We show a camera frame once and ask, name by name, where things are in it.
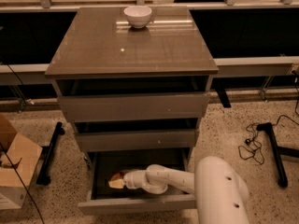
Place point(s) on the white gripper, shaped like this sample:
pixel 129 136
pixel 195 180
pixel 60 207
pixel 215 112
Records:
pixel 130 178

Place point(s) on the red apple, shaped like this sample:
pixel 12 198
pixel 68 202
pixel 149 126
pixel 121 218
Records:
pixel 119 175

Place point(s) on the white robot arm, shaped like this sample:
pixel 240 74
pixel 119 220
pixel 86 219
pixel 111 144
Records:
pixel 220 192

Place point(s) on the grey bottom drawer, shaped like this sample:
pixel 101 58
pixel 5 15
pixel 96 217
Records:
pixel 103 200

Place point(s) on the grey drawer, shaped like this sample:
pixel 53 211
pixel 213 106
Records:
pixel 136 134
pixel 103 200
pixel 135 106

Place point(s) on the grey middle drawer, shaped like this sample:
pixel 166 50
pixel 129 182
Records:
pixel 136 134

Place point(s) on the grey drawer cabinet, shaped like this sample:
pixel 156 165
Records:
pixel 102 54

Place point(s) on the grey top drawer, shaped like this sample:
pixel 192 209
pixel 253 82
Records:
pixel 135 106

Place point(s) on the black left floor bar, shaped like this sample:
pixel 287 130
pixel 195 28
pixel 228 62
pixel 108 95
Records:
pixel 47 152

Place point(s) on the cardboard box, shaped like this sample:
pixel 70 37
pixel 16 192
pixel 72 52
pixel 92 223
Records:
pixel 19 158

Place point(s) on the white ceramic bowl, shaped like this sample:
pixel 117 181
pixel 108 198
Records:
pixel 138 16

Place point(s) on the grey window sill rail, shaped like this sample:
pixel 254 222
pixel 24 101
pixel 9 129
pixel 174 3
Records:
pixel 31 74

